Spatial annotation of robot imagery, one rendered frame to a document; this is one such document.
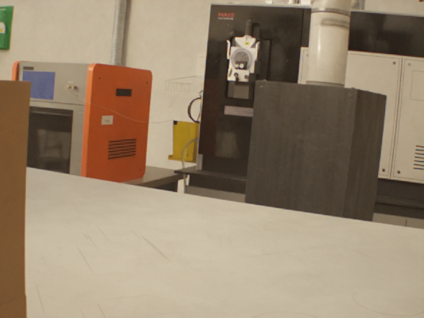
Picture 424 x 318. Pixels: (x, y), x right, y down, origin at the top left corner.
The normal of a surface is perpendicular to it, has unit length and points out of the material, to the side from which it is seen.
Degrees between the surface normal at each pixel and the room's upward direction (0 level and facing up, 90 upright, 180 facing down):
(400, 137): 90
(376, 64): 90
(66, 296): 0
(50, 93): 90
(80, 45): 90
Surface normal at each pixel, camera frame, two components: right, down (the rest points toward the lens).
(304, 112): -0.55, 0.06
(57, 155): -0.36, 0.08
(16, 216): 0.90, 0.13
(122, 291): 0.08, -0.99
